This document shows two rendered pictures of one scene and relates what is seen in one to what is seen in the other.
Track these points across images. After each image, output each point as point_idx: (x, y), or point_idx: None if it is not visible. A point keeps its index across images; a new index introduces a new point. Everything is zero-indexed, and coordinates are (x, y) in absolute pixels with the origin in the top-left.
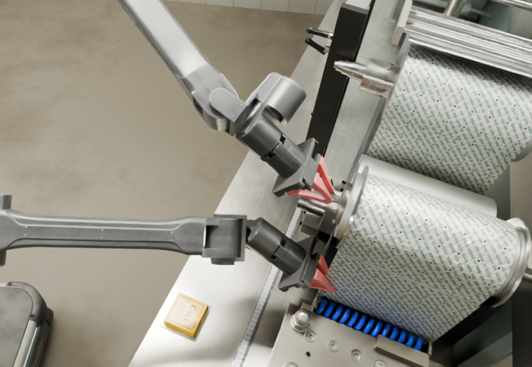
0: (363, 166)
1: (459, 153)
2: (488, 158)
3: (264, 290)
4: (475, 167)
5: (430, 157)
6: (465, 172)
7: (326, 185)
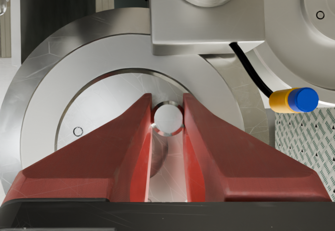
0: (333, 106)
1: (306, 152)
2: (287, 154)
3: None
4: (290, 131)
5: (328, 124)
6: (293, 115)
7: (186, 168)
